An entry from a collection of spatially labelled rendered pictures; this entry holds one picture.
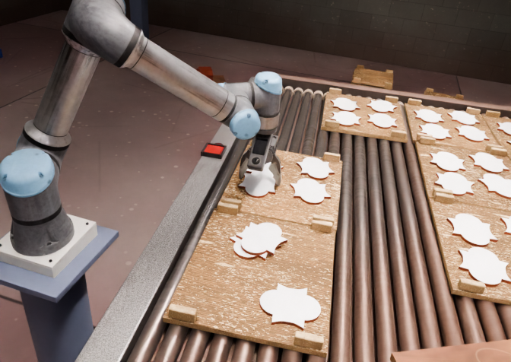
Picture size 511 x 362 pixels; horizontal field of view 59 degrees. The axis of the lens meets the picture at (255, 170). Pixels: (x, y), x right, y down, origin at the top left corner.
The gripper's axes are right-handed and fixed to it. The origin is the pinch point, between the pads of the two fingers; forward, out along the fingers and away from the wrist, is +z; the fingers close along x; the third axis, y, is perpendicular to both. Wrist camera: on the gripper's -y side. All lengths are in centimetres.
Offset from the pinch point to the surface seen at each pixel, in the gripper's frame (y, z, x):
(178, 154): 157, 110, 91
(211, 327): -56, -4, -2
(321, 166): 18.2, 2.1, -18.0
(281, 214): -12.1, 0.2, -9.4
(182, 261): -37.6, -0.7, 11.3
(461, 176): 28, 3, -66
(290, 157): 22.5, 3.5, -6.9
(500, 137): 72, 8, -90
